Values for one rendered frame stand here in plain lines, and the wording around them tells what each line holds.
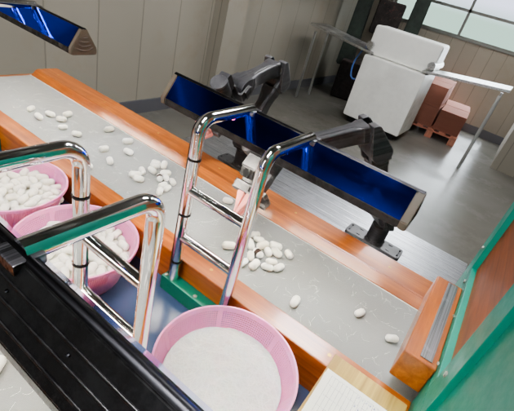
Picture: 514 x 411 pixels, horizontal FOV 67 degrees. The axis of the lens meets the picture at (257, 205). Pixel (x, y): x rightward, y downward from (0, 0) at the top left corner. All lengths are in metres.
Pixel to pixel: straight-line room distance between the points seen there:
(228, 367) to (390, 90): 4.40
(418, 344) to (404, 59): 4.36
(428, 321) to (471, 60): 6.20
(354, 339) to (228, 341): 0.28
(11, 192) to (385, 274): 1.01
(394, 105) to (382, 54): 0.62
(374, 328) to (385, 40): 4.33
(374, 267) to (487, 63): 5.94
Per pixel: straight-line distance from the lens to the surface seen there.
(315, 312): 0.93
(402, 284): 1.11
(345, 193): 0.74
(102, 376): 0.32
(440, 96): 5.71
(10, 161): 0.52
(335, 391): 0.77
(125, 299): 0.94
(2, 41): 3.00
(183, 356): 0.79
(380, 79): 4.95
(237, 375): 0.78
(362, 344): 0.92
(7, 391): 0.76
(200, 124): 0.72
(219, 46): 4.06
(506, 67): 6.87
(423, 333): 0.84
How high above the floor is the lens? 1.37
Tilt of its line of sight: 31 degrees down
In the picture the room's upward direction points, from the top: 16 degrees clockwise
